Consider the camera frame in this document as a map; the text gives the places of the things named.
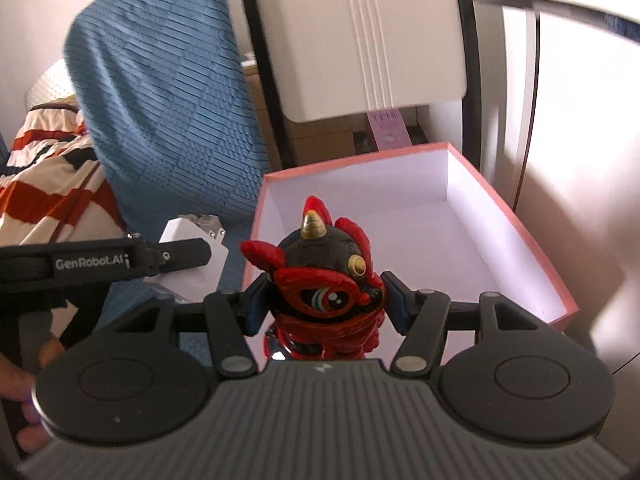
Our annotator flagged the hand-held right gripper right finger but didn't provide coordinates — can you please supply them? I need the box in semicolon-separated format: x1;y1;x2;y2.
379;270;547;377

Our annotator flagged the wooden cabinet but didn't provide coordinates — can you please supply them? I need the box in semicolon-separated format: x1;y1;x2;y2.
241;61;427;171

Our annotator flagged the white pillow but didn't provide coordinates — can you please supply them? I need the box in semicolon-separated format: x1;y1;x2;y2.
24;57;82;109

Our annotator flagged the person's left hand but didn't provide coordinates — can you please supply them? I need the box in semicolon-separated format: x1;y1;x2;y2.
0;336;67;456

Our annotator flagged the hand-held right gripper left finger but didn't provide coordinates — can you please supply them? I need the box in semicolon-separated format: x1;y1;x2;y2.
101;277;274;379

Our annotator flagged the striped red white blanket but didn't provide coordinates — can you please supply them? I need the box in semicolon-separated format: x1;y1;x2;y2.
0;94;127;343

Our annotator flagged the blue quilted chair cover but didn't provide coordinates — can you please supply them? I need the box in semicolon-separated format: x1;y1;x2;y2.
63;0;274;368

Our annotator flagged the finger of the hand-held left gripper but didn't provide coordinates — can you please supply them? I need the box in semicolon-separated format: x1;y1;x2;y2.
144;238;214;276

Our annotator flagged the red black horned toy figure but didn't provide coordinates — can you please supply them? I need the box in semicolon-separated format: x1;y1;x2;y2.
240;196;387;361

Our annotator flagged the black bar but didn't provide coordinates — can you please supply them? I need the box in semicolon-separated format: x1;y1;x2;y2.
472;0;640;41

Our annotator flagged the pink cardboard box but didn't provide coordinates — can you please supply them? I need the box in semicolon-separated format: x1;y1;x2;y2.
241;142;580;334

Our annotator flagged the white chair with black frame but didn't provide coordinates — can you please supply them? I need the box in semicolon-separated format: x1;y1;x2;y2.
232;0;484;172

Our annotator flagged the purple box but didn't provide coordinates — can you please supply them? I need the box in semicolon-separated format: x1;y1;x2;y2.
367;108;414;151

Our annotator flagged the white charger plug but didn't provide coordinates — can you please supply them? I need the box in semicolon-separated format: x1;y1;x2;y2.
158;213;229;282

